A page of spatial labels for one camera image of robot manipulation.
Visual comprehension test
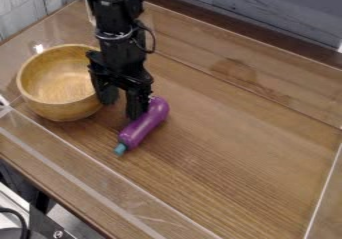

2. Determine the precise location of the black cable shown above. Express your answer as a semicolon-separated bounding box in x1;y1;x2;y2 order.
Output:
132;19;158;55

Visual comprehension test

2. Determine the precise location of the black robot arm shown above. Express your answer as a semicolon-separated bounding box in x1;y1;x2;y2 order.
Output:
86;0;156;120

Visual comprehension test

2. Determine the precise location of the clear acrylic tray wall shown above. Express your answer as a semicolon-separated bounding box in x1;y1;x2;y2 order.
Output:
0;2;342;239

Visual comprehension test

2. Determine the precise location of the black metal table bracket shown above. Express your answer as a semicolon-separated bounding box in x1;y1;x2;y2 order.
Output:
28;205;78;239

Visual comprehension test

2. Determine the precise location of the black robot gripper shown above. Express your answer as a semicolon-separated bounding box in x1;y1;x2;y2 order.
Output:
86;31;155;120

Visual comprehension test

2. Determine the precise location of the brown wooden bowl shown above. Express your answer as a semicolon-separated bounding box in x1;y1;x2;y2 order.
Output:
16;44;103;122

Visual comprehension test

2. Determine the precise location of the purple toy eggplant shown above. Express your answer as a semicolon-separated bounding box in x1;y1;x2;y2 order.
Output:
114;97;170;156

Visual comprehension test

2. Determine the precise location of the clear acrylic corner bracket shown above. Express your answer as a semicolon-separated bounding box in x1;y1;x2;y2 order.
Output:
84;0;96;27

